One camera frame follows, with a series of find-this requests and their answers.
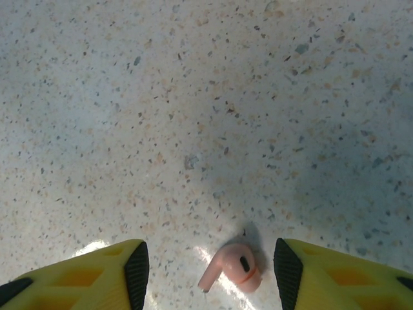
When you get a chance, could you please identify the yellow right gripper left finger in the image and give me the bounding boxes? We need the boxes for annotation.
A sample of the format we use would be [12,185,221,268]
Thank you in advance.
[0,238,150,310]

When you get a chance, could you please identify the pink earbud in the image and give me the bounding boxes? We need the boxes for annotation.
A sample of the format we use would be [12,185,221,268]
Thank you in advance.
[197,243,262,295]

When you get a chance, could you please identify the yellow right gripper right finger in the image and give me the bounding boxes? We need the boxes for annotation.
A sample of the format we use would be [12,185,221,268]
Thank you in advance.
[273,238,413,310]

